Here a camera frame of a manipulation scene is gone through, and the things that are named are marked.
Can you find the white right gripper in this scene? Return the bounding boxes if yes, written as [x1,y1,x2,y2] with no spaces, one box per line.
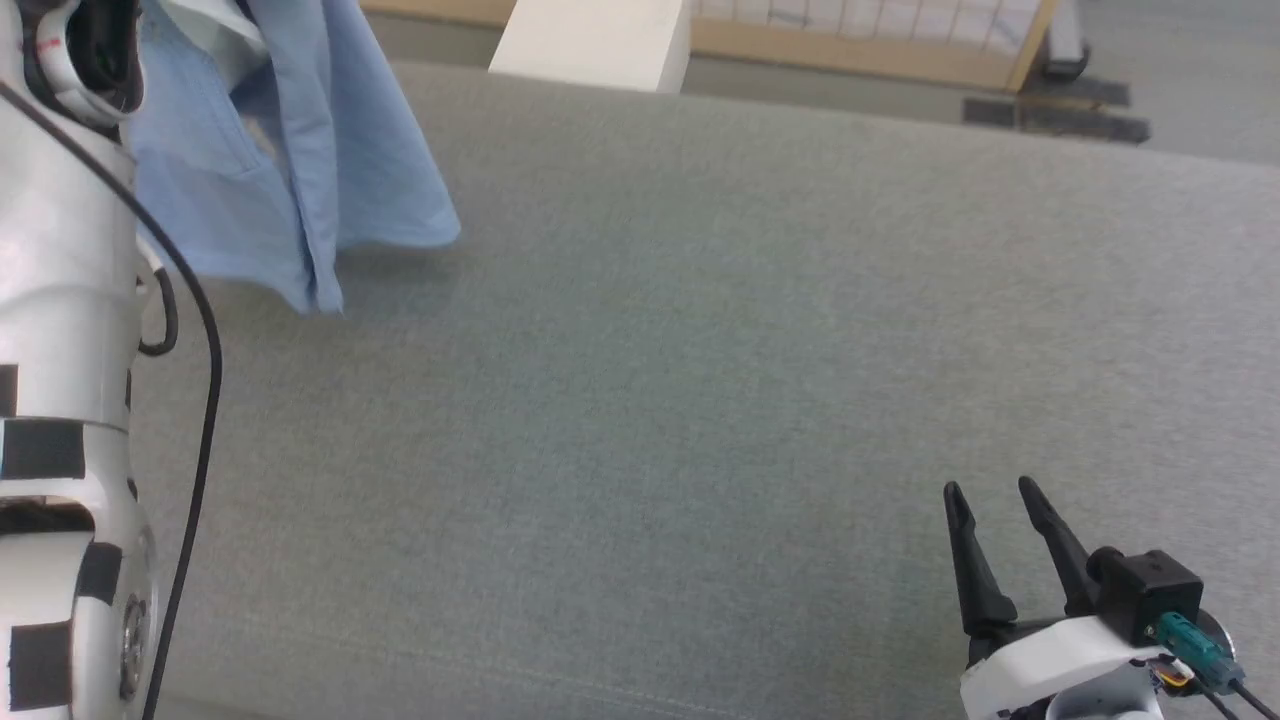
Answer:
[943,476,1167,720]

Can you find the light blue polo shirt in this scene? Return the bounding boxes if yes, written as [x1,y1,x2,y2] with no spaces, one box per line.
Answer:
[120,0,462,317]

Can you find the dark floor plate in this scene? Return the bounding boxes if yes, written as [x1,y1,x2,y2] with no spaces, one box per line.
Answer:
[961,76,1152,147]

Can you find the grey stand with caster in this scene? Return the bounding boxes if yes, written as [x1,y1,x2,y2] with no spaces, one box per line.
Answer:
[1040,0,1093,84]

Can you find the lemon print partition panel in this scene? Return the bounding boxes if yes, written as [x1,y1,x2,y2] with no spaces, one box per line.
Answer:
[358,0,1063,94]

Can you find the white box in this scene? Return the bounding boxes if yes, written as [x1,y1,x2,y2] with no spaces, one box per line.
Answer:
[488,0,693,94]

